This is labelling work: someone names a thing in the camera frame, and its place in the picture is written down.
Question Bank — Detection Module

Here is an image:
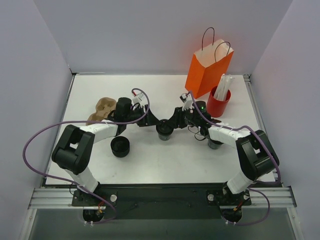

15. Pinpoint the black cup lid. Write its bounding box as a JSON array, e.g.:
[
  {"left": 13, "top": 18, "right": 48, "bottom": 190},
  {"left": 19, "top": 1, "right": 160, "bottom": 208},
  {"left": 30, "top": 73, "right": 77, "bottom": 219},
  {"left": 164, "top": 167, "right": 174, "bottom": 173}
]
[{"left": 156, "top": 119, "right": 174, "bottom": 136}]

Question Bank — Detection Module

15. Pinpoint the dark coffee cup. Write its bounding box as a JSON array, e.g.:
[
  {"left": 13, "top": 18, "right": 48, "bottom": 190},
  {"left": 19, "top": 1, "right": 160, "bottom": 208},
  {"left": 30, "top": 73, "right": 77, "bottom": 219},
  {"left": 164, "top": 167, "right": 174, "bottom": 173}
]
[
  {"left": 207, "top": 139, "right": 223, "bottom": 150},
  {"left": 158, "top": 133, "right": 172, "bottom": 141}
]

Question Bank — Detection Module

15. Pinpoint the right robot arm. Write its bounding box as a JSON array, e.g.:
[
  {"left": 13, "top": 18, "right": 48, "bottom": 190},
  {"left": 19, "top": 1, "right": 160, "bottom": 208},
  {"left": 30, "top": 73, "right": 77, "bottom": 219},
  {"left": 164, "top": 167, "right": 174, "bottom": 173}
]
[{"left": 166, "top": 100, "right": 280, "bottom": 204}]

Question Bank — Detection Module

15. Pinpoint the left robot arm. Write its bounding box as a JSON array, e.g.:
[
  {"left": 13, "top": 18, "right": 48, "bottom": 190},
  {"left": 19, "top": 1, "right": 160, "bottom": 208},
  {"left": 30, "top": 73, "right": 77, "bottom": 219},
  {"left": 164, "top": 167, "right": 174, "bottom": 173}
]
[{"left": 51, "top": 97, "right": 160, "bottom": 206}]

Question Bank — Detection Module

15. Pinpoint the red cylindrical cup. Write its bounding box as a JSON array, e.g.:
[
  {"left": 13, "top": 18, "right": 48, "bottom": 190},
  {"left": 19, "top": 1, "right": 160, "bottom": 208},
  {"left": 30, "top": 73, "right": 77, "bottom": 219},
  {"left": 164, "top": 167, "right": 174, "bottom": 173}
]
[{"left": 206, "top": 86, "right": 231, "bottom": 118}]

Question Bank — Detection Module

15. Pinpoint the stack of black lids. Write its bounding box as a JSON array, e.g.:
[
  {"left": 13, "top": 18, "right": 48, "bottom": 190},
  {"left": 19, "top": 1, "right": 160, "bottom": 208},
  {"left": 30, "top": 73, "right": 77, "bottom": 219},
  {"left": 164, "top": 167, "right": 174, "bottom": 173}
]
[{"left": 110, "top": 136, "right": 130, "bottom": 158}]

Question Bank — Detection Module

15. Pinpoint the white wrapped straws bundle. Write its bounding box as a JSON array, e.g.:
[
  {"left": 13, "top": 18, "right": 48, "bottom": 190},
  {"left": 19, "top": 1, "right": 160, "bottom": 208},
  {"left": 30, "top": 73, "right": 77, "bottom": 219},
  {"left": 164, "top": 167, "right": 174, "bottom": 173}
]
[{"left": 213, "top": 74, "right": 235, "bottom": 102}]

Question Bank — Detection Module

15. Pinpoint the brown cardboard cup carrier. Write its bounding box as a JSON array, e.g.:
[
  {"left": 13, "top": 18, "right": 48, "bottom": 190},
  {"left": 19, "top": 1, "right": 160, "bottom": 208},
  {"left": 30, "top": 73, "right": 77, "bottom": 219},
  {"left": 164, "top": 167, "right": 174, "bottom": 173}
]
[{"left": 87, "top": 97, "right": 117, "bottom": 122}]

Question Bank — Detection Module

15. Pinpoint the orange paper bag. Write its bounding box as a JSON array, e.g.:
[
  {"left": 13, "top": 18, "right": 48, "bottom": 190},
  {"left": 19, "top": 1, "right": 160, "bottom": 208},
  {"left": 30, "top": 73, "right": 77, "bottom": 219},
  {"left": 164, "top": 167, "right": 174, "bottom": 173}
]
[{"left": 185, "top": 26, "right": 234, "bottom": 99}]

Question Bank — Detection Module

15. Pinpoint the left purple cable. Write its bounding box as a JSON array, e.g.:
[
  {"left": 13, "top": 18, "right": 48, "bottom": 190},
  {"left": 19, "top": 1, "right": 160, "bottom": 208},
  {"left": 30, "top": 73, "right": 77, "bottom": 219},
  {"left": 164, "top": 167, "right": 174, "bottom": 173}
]
[{"left": 22, "top": 87, "right": 151, "bottom": 225}]

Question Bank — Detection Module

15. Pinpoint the purple cable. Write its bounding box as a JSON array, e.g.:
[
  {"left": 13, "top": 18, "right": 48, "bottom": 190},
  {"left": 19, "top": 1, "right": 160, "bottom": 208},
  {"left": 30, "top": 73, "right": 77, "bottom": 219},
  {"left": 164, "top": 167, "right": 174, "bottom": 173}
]
[
  {"left": 186, "top": 90, "right": 282, "bottom": 226},
  {"left": 22, "top": 87, "right": 151, "bottom": 225}
]

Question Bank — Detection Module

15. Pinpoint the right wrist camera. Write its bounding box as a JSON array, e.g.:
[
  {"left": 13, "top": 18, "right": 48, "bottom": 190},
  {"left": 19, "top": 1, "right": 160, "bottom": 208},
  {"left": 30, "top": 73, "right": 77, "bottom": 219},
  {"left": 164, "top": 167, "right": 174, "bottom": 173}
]
[{"left": 179, "top": 92, "right": 193, "bottom": 112}]

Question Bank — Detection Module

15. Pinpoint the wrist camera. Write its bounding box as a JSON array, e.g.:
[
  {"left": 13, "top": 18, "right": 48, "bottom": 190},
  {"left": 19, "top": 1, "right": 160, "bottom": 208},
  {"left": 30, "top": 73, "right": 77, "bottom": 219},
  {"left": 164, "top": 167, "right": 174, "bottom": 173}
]
[
  {"left": 179, "top": 92, "right": 193, "bottom": 112},
  {"left": 132, "top": 91, "right": 146, "bottom": 104}
]

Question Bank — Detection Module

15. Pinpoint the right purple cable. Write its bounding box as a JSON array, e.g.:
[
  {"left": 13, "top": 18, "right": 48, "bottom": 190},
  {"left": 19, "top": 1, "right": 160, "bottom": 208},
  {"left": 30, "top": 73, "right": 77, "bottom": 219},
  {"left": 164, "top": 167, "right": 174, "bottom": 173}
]
[{"left": 186, "top": 90, "right": 282, "bottom": 226}]

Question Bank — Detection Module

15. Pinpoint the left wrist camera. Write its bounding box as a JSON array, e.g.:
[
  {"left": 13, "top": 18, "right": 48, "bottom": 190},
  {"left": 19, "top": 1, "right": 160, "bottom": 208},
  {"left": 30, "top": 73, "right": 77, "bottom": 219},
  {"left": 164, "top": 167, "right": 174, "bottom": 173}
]
[{"left": 132, "top": 91, "right": 146, "bottom": 104}]

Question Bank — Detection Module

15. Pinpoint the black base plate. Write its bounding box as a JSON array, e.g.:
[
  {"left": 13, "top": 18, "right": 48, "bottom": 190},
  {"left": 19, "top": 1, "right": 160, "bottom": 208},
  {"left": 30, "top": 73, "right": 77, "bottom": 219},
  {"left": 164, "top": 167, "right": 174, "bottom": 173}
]
[{"left": 71, "top": 183, "right": 251, "bottom": 223}]

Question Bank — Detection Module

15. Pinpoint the aluminium frame rail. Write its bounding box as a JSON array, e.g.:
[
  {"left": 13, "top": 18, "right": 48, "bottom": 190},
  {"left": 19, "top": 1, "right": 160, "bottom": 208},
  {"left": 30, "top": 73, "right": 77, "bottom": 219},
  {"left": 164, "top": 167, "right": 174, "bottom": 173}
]
[{"left": 28, "top": 187, "right": 296, "bottom": 210}]

